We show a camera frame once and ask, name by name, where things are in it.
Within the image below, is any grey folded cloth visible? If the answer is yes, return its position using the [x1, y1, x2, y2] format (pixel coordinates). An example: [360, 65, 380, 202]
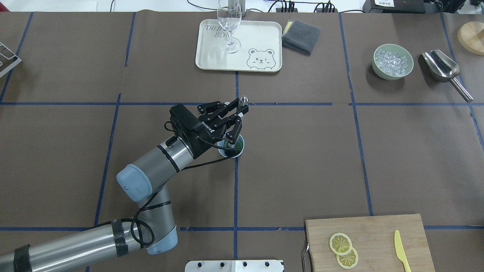
[282, 20, 321, 56]

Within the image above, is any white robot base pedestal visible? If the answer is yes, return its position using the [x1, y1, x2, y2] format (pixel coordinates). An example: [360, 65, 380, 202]
[185, 260, 285, 272]

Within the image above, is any wooden paper towel stand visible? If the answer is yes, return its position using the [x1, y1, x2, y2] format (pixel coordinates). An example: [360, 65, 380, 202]
[458, 21, 484, 56]

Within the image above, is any steel ice scoop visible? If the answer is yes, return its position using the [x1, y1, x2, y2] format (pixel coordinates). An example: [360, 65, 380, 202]
[422, 49, 474, 103]

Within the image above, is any lemon slice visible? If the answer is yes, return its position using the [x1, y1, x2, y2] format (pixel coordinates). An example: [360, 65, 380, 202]
[336, 248, 358, 270]
[329, 232, 353, 255]
[222, 139, 244, 151]

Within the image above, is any green bowl of ice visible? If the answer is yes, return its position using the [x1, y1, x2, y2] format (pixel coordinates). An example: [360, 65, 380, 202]
[371, 44, 414, 80]

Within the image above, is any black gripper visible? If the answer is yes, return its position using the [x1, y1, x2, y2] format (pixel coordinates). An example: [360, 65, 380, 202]
[175, 98, 240, 159]

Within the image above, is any clear wine glass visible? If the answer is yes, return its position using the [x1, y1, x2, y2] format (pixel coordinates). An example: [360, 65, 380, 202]
[217, 0, 242, 54]

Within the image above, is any steel muddler black tip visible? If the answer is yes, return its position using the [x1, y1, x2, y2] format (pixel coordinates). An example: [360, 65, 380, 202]
[226, 95, 249, 144]

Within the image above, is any yellow plastic knife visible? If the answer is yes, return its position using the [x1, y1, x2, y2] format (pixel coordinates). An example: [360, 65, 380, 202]
[394, 230, 411, 272]

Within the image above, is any light blue plastic cup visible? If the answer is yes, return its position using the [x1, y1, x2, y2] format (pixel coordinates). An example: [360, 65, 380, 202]
[216, 135, 244, 157]

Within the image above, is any cream bear tray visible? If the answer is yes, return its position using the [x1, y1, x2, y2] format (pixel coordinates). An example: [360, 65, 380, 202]
[195, 19, 283, 73]

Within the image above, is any wooden cutting board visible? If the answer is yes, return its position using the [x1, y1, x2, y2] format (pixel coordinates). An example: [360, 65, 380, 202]
[305, 214, 434, 272]

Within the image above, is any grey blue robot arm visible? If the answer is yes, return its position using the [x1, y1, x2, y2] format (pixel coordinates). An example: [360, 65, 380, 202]
[1, 96, 249, 272]

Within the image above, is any white wire cup rack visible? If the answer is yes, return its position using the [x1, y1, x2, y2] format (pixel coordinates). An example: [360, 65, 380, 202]
[0, 42, 22, 77]

